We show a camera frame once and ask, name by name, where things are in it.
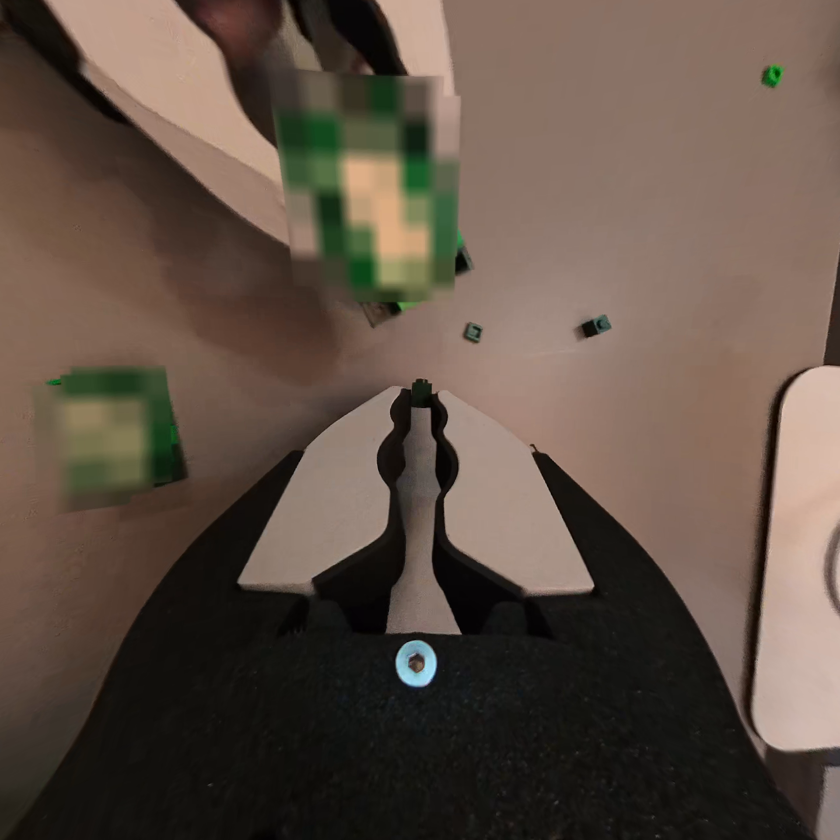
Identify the person's left hand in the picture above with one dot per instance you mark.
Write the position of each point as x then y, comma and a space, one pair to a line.
236, 26

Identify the white stand with clear arms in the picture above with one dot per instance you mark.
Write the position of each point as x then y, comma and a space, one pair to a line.
800, 558

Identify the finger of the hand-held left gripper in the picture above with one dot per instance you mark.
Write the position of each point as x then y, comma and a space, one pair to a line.
164, 85
423, 39

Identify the tiny bright green lego piece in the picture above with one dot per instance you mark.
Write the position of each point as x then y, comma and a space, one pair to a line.
773, 74

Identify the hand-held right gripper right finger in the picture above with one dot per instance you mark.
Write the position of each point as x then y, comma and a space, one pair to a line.
518, 518

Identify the dark green lego brick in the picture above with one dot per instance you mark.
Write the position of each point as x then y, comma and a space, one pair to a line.
420, 392
474, 331
595, 326

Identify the green lego block tan tile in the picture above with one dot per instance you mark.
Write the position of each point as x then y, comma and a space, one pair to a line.
394, 307
176, 459

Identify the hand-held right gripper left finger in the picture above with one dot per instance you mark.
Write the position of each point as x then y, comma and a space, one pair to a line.
315, 518

